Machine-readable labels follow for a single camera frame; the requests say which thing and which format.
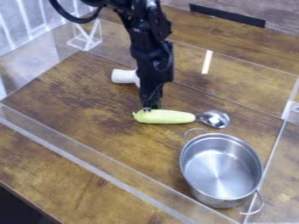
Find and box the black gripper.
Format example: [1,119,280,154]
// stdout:
[128,27,175,113]

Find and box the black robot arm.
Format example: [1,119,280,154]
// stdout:
[81,0,173,111]

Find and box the toy mushroom brown cap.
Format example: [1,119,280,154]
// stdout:
[111,69,140,87]

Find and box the stainless steel pot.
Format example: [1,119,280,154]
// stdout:
[179,128,265,215]

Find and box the black bar on table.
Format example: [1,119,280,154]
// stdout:
[189,3,267,28]

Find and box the clear acrylic triangle bracket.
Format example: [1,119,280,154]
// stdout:
[67,18,103,52]

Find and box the black cable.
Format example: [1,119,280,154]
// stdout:
[48,0,103,25]

